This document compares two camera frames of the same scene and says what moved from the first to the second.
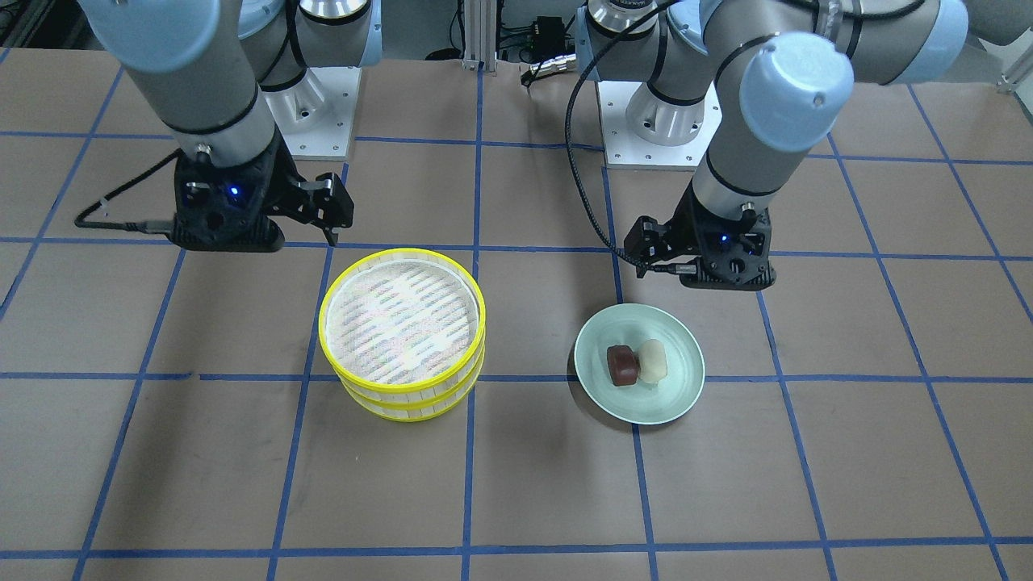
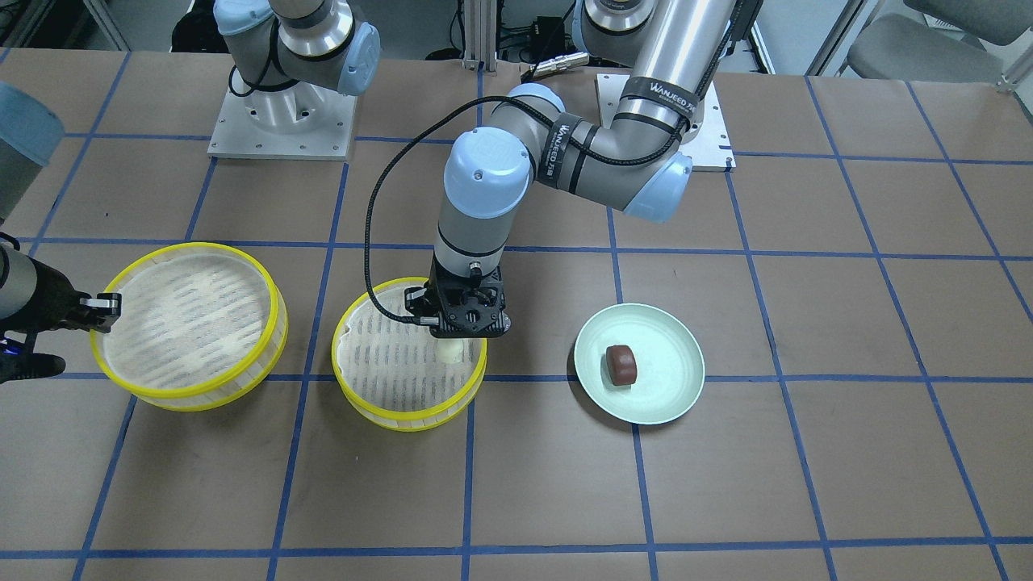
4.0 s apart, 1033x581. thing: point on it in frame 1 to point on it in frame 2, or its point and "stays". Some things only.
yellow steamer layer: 403,324 to 201,327
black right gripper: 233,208 to 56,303
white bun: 653,361 to 449,350
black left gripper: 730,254 to 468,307
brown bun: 622,365 stays
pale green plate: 631,324 stays
